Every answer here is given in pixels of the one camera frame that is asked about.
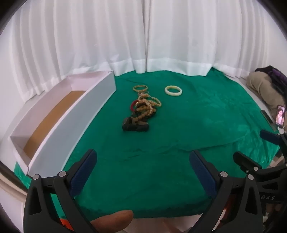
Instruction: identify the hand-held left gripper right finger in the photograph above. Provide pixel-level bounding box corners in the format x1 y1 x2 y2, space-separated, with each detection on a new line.
189 150 264 233

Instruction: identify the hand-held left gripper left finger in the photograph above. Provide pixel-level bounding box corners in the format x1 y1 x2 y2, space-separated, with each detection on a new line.
23 149 99 233

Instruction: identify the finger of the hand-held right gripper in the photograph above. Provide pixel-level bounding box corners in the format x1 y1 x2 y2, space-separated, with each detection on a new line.
233 151 263 177
260 130 287 153

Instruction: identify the white cardboard box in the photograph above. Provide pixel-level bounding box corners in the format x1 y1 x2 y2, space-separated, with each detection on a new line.
0 70 116 178

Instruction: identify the black carved bead bracelet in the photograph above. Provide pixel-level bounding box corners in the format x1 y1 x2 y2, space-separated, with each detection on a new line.
122 116 149 132

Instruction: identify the brown wooden bead bracelet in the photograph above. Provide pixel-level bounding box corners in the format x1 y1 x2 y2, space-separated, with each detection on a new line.
132 104 157 119

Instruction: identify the gold bead necklace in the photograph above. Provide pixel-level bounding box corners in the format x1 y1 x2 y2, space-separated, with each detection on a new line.
137 91 162 113

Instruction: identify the white jade bangle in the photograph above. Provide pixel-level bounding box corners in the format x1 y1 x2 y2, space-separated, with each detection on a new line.
164 85 182 97

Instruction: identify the person's left hand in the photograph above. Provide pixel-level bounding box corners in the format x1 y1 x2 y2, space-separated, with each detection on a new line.
91 210 134 232

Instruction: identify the smartphone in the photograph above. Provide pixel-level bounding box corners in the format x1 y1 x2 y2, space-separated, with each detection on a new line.
275 105 286 127

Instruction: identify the green patterned cloth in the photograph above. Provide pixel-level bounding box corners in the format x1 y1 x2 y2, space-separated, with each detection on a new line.
13 67 283 219

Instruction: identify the beige cushion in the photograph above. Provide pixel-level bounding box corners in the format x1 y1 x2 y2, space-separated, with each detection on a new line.
246 72 287 117

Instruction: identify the dark purple cloth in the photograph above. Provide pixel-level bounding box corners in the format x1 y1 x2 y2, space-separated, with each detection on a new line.
254 65 287 90

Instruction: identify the white curtain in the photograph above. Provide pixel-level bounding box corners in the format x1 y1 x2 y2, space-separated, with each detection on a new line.
4 0 276 101

